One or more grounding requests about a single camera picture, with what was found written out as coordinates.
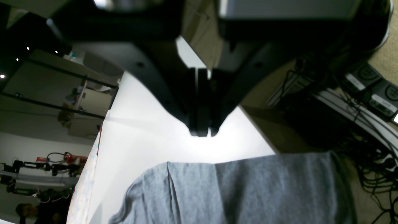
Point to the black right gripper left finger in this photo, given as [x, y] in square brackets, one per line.
[138, 36]

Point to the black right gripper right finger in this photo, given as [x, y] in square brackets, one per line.
[260, 36]

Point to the grey T-shirt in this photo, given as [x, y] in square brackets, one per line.
[305, 188]

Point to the black power adapters on floor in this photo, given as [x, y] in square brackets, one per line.
[374, 91]

